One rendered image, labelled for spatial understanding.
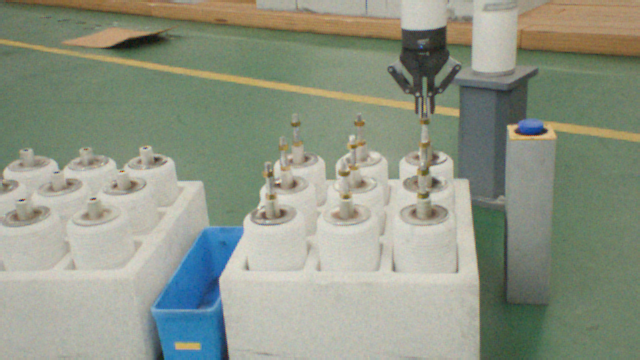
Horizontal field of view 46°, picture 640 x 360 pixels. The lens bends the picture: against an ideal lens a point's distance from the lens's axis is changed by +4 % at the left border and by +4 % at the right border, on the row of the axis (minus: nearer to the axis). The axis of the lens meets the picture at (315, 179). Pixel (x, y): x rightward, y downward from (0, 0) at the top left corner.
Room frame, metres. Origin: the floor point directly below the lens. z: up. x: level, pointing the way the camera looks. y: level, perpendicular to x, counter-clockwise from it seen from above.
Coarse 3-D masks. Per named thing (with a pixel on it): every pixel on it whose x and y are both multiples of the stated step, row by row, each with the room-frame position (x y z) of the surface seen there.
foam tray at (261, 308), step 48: (240, 240) 1.11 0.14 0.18; (384, 240) 1.07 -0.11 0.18; (240, 288) 0.98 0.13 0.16; (288, 288) 0.97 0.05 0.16; (336, 288) 0.95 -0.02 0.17; (384, 288) 0.94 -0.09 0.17; (432, 288) 0.93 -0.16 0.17; (240, 336) 0.98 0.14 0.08; (288, 336) 0.97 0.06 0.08; (336, 336) 0.95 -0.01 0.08; (384, 336) 0.94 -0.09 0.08; (432, 336) 0.93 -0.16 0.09
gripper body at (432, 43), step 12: (408, 36) 1.21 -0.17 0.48; (420, 36) 1.20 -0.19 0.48; (432, 36) 1.20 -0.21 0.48; (444, 36) 1.22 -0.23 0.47; (408, 48) 1.22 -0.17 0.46; (420, 48) 1.20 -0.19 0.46; (432, 48) 1.22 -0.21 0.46; (444, 48) 1.22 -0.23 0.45; (408, 60) 1.23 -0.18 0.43; (420, 60) 1.23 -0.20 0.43; (444, 60) 1.22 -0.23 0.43; (408, 72) 1.24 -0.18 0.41; (420, 72) 1.23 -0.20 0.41
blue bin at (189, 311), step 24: (216, 240) 1.29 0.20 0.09; (192, 264) 1.20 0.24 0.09; (216, 264) 1.29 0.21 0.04; (168, 288) 1.08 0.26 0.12; (192, 288) 1.18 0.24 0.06; (216, 288) 1.26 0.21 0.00; (168, 312) 1.01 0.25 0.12; (192, 312) 1.00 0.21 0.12; (216, 312) 1.00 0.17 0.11; (168, 336) 1.01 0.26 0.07; (192, 336) 1.00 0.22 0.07; (216, 336) 1.00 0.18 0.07
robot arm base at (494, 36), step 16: (480, 0) 1.58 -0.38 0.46; (496, 0) 1.56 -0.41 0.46; (512, 0) 1.57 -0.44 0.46; (480, 16) 1.58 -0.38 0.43; (496, 16) 1.56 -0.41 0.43; (512, 16) 1.57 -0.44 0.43; (480, 32) 1.58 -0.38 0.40; (496, 32) 1.56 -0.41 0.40; (512, 32) 1.57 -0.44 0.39; (480, 48) 1.58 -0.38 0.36; (496, 48) 1.56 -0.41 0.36; (512, 48) 1.57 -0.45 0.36; (480, 64) 1.58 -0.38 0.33; (496, 64) 1.56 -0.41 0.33; (512, 64) 1.57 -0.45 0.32
